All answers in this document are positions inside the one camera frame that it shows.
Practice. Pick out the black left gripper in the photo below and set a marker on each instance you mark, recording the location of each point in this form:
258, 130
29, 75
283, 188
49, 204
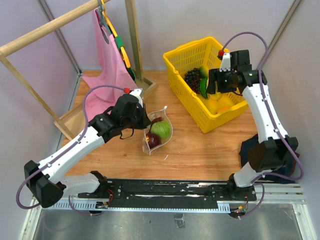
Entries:
145, 121

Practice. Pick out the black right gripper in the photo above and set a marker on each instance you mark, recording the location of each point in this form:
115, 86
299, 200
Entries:
215, 75

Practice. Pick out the clear polka dot zip bag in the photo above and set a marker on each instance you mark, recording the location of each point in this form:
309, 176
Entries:
151, 116

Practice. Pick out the dark brown toy chestnut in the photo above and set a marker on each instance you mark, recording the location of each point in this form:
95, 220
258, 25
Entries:
153, 140

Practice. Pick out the green toy cabbage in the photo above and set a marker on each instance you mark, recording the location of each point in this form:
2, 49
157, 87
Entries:
162, 129

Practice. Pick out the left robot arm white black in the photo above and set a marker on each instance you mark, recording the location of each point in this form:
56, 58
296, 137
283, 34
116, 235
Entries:
46, 179

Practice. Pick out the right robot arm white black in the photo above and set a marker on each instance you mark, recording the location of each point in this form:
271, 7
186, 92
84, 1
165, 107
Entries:
275, 147

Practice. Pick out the yellow green toy mango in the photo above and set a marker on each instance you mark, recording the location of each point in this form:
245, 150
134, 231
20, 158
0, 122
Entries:
203, 72

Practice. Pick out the orange toy persimmon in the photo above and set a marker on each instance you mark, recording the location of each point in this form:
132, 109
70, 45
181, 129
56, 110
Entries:
223, 109

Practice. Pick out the toy watermelon slice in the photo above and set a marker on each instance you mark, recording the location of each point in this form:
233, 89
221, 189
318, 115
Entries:
202, 88

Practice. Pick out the yellow plastic basket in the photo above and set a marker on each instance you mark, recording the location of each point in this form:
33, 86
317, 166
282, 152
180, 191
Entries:
192, 55

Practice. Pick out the pink t-shirt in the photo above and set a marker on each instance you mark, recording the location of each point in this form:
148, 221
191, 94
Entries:
113, 73

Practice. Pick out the black toy grapes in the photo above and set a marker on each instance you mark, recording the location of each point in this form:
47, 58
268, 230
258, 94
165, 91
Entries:
193, 78

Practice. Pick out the wooden clothes rack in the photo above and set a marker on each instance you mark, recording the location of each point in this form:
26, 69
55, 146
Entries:
54, 25

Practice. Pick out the yellow clothes hanger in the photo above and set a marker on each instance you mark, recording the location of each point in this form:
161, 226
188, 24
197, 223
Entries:
109, 23

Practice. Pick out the green t-shirt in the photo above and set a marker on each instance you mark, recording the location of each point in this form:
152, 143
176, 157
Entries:
120, 45

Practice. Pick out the grey clothes hanger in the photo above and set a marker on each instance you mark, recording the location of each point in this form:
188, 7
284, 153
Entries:
105, 30

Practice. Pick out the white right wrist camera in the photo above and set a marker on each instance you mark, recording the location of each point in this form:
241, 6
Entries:
225, 58

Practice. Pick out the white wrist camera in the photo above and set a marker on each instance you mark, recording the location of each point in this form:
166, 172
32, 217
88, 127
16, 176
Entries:
225, 58
133, 96

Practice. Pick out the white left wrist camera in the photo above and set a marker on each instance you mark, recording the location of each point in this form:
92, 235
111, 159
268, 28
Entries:
133, 96

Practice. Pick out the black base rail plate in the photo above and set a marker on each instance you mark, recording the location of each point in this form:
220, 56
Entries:
162, 194

